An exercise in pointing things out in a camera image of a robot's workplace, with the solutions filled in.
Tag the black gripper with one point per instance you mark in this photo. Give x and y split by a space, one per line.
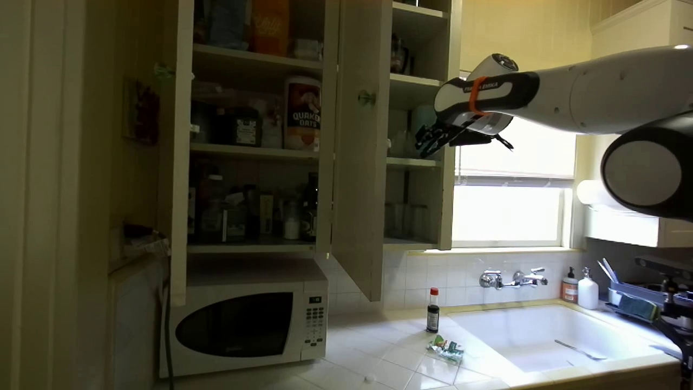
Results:
460 130

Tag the teal plastic cup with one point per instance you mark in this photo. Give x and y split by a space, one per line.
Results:
423 117

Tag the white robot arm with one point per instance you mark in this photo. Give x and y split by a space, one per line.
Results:
640 98

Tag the open white cupboard door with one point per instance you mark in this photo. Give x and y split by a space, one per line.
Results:
362 141

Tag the window with white blind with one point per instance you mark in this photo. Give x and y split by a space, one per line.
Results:
515 197

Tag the oats canister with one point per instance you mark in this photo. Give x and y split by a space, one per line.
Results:
303 122

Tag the soy sauce bottle red cap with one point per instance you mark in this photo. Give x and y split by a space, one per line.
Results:
435 310

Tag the orange box top shelf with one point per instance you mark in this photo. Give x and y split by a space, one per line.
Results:
271 27

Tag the brown soap bottle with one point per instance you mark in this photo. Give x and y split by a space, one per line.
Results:
571 286

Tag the crumpled clear plastic wrapper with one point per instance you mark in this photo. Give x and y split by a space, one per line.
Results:
447 350

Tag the white soap dispenser bottle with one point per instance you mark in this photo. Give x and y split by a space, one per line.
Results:
589 291

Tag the white kitchen sink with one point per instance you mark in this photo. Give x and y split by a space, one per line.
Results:
557 338

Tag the blue dish rack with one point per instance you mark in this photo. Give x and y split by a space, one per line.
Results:
636 301

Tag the white microwave oven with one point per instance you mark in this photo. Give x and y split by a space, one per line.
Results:
245 325

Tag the chrome wall faucet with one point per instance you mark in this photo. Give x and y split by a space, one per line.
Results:
518 279

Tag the white wall cupboard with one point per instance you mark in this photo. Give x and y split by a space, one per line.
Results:
240 188

